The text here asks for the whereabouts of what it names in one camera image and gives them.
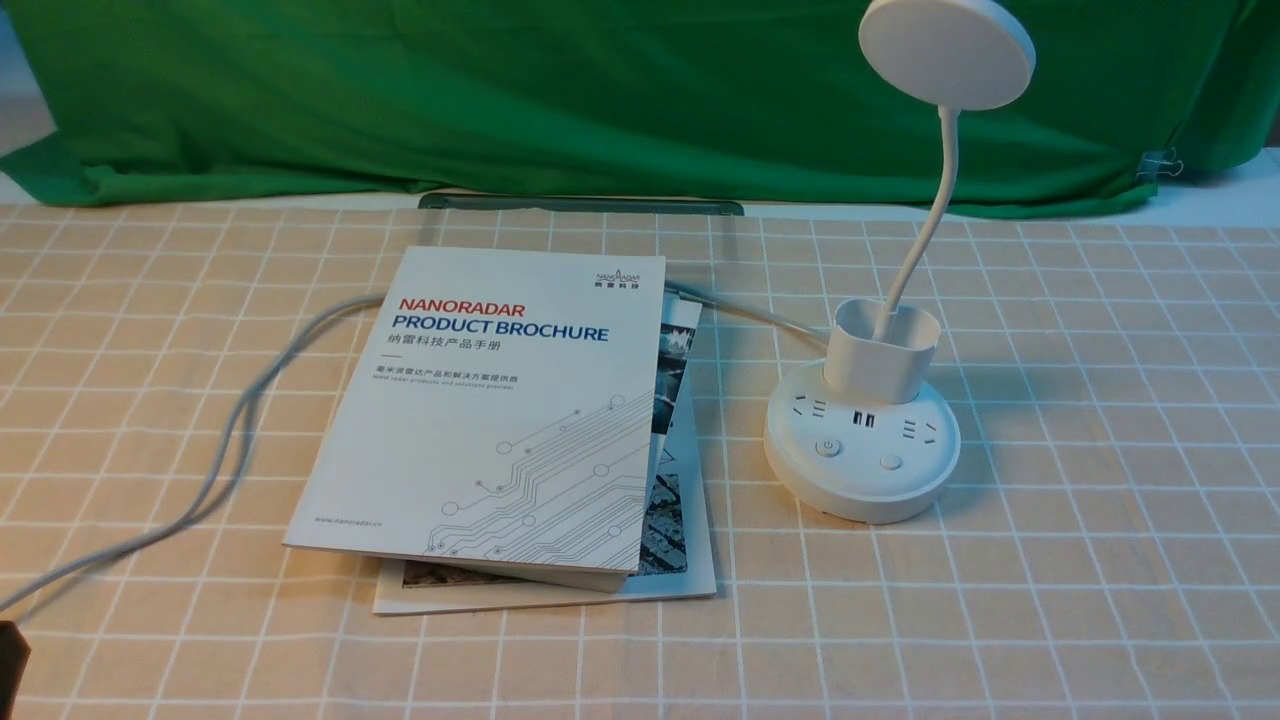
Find white desk lamp with sockets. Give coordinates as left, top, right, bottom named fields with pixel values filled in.
left=763, top=1, right=1036, bottom=524

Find white Nanoradar product brochure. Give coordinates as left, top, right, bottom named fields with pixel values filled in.
left=283, top=246, right=667, bottom=592

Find magazine under brochure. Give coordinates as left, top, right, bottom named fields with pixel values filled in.
left=372, top=291, right=717, bottom=618

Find beige checkered tablecloth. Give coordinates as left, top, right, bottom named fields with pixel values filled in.
left=1, top=205, right=1279, bottom=719

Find green backdrop cloth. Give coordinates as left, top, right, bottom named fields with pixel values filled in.
left=3, top=1, right=1277, bottom=219

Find metal binder clip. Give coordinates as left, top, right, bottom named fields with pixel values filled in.
left=1135, top=147, right=1185, bottom=184

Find dark object at left edge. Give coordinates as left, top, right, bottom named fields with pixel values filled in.
left=0, top=620, right=31, bottom=720

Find grey power cable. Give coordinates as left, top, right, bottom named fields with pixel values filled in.
left=0, top=281, right=831, bottom=612

